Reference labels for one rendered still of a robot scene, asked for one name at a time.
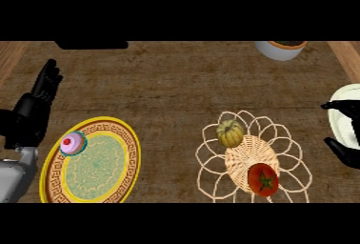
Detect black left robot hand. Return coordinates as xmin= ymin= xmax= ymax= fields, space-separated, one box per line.
xmin=0 ymin=58 xmax=65 ymax=151

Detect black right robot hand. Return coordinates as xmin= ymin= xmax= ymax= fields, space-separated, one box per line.
xmin=319 ymin=99 xmax=360 ymax=170

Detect white bowl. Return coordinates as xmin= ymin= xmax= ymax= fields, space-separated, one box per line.
xmin=326 ymin=83 xmax=360 ymax=151

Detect red tomato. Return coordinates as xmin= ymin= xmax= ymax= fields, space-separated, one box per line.
xmin=247 ymin=162 xmax=282 ymax=198

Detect pink frosted cupcake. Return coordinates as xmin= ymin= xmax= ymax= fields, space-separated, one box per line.
xmin=58 ymin=131 xmax=89 ymax=157

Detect yellow patterned plate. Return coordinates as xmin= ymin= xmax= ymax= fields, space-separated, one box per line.
xmin=39 ymin=115 xmax=142 ymax=204

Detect white pot with orange rim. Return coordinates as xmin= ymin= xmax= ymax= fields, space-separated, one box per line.
xmin=254 ymin=40 xmax=310 ymax=62

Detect yellow-green striped squash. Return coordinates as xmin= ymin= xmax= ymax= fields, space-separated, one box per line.
xmin=216 ymin=118 xmax=247 ymax=149

